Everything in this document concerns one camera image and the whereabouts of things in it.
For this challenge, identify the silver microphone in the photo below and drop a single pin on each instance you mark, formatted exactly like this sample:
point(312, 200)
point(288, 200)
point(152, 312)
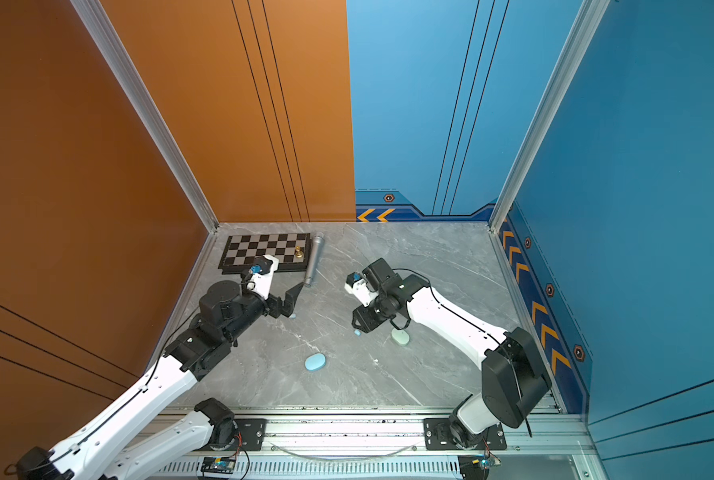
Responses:
point(317, 245)

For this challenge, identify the aluminium front rail frame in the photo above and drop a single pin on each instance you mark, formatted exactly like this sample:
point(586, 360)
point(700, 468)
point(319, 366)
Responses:
point(374, 436)

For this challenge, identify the left aluminium corner post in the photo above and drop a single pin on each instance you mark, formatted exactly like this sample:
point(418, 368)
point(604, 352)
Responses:
point(102, 31)

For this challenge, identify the green earbud charging case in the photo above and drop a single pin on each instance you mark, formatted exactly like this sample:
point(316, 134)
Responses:
point(400, 337)

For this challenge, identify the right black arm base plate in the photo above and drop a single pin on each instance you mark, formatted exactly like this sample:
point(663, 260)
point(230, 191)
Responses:
point(439, 436)

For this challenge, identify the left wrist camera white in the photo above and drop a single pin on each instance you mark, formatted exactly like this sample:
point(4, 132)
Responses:
point(260, 276)

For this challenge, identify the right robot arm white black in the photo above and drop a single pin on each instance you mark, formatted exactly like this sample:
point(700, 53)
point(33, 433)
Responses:
point(514, 377)

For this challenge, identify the right aluminium corner post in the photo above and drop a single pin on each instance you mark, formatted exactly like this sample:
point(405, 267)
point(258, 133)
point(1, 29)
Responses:
point(582, 32)

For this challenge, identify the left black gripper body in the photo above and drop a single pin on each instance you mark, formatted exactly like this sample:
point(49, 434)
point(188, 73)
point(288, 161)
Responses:
point(270, 307)

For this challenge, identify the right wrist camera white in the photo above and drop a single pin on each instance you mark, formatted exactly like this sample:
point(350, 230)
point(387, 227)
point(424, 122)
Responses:
point(358, 286)

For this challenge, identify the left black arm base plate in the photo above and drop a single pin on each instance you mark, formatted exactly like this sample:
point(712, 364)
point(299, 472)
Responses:
point(245, 434)

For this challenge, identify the right green circuit board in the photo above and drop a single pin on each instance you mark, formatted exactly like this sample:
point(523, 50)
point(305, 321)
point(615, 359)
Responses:
point(487, 463)

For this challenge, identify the green circuit board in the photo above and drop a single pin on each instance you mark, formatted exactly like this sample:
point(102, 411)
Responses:
point(217, 467)
point(487, 463)

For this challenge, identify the black white chessboard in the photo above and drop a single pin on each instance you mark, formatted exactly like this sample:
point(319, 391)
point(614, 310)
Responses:
point(241, 250)

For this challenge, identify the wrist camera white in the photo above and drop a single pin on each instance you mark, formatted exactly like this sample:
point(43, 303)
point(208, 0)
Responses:
point(358, 286)
point(260, 276)

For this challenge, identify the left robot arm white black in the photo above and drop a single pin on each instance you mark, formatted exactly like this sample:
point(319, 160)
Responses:
point(105, 447)

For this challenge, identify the aluminium corner post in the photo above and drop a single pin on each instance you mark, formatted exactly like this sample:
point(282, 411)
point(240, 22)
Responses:
point(102, 31)
point(582, 32)

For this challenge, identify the blue earbud charging case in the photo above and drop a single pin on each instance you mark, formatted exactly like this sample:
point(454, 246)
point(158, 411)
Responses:
point(315, 362)

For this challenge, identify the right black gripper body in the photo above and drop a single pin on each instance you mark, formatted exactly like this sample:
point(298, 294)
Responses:
point(371, 316)

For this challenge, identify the left green circuit board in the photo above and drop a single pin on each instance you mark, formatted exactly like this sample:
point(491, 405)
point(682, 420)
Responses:
point(217, 467)

